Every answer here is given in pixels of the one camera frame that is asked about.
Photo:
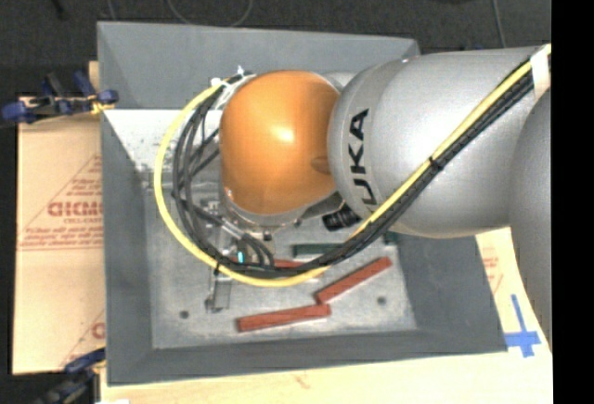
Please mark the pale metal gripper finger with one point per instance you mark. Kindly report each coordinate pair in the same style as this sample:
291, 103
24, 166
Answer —
211, 302
224, 293

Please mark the red-brown flat block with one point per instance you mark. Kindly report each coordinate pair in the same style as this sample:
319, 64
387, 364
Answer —
283, 317
355, 279
288, 264

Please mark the dark green flat block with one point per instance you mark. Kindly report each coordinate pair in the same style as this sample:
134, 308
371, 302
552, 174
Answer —
315, 249

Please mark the grey metal bin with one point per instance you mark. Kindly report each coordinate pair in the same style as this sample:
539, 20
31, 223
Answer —
139, 207

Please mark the brown cardboard board red print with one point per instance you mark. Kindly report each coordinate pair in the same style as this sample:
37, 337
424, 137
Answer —
55, 188

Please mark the black cylinder on white bracket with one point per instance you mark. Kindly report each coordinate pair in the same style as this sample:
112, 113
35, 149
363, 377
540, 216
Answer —
341, 220

